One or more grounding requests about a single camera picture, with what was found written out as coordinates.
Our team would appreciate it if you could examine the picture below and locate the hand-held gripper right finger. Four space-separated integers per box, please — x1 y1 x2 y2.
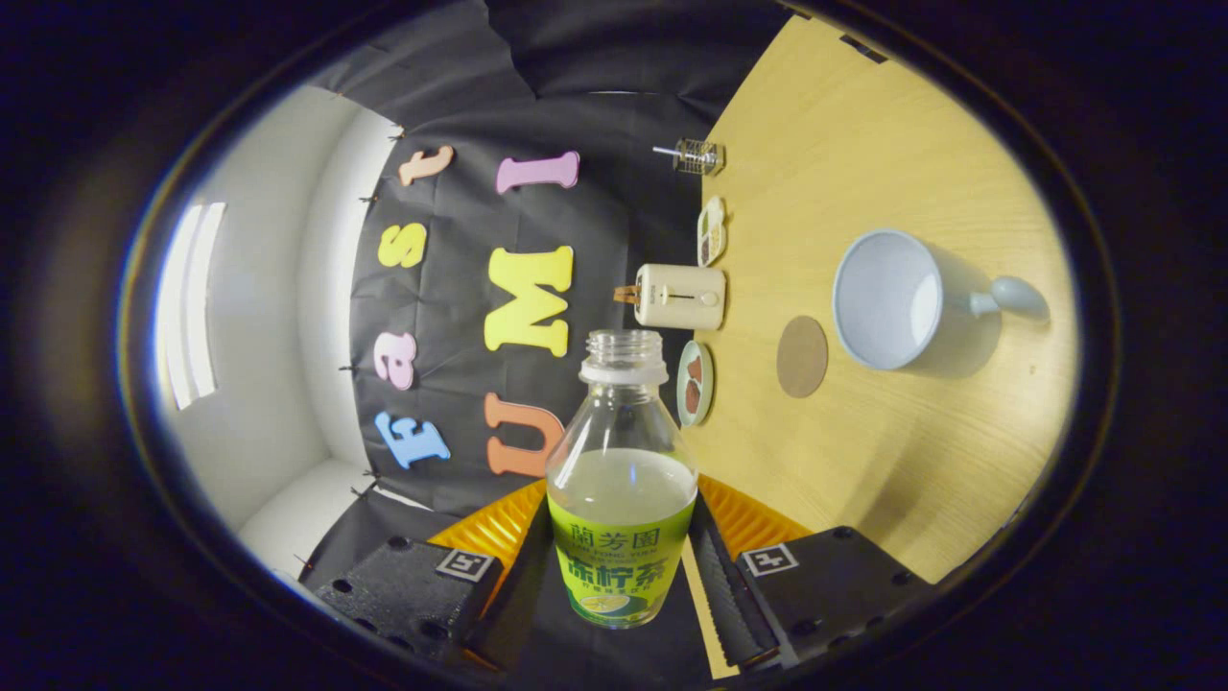
689 475 936 671

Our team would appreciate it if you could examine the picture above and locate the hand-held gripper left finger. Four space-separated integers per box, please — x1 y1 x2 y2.
312 478 550 673

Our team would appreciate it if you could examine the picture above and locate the green label juice bottle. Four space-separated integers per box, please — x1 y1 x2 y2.
545 329 699 630

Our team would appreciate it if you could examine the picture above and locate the round brown coaster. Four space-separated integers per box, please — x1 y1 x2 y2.
776 316 829 399

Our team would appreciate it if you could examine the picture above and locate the pale blue cup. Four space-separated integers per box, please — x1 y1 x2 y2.
832 228 1050 371

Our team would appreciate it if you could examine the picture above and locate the pale green plate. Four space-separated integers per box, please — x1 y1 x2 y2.
675 341 716 428

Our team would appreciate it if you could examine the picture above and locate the wooden table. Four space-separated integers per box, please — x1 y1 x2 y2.
681 12 1080 678

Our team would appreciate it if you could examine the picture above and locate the white toaster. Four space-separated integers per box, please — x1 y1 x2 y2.
635 264 727 330

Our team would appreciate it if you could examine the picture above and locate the white divided snack tray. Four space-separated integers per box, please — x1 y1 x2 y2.
697 196 727 268

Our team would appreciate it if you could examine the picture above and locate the long ceiling light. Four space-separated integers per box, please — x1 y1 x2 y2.
153 200 227 412

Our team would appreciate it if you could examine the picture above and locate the wire mesh pen holder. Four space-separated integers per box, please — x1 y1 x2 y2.
674 139 726 177

